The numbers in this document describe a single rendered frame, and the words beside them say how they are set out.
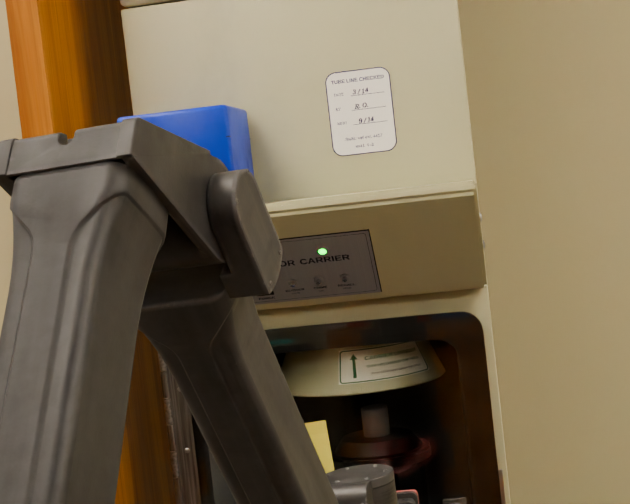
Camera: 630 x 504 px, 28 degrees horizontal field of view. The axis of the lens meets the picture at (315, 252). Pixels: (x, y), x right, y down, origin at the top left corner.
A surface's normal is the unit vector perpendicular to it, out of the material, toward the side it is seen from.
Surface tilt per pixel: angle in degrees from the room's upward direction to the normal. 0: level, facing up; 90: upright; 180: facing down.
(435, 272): 135
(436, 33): 90
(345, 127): 90
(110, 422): 90
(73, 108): 90
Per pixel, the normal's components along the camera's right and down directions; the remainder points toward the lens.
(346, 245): -0.01, 0.75
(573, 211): -0.13, 0.07
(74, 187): -0.33, -0.48
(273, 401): 0.93, -0.08
